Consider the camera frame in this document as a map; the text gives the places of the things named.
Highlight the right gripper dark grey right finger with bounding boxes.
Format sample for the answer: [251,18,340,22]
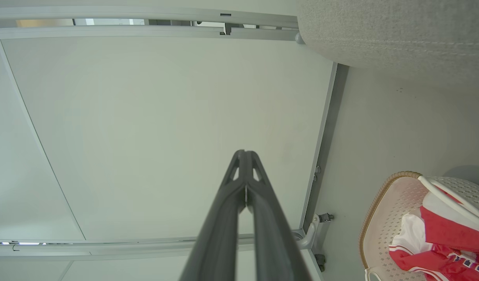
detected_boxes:
[246,150,312,281]

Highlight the red jersey with numbers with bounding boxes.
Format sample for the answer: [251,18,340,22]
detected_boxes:
[388,243,479,281]

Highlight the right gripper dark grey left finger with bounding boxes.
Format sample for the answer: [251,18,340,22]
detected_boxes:
[180,150,246,281]

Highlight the grey fabric sofa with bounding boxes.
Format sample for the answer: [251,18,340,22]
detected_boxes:
[297,0,479,98]

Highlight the red and white garment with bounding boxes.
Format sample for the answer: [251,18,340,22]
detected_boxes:
[419,187,479,256]

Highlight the beige perforated laundry basket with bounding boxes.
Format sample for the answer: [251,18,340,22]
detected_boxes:
[359,171,479,281]

